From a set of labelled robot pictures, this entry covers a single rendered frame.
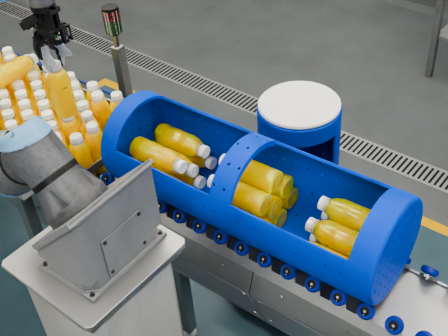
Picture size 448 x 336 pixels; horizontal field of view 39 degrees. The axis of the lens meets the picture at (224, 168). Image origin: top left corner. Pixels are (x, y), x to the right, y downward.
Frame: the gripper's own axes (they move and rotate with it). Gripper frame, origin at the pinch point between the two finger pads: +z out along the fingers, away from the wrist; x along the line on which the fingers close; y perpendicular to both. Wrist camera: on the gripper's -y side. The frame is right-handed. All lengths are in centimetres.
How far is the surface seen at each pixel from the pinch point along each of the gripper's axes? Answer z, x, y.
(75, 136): 22.0, -3.6, 6.2
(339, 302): 34, -5, 101
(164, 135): 19.0, 9.2, 32.5
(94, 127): 22.2, 2.9, 7.8
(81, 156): 27.9, -5.1, 8.8
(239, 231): 23, -8, 73
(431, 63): 119, 250, 28
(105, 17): 7.1, 39.1, -20.0
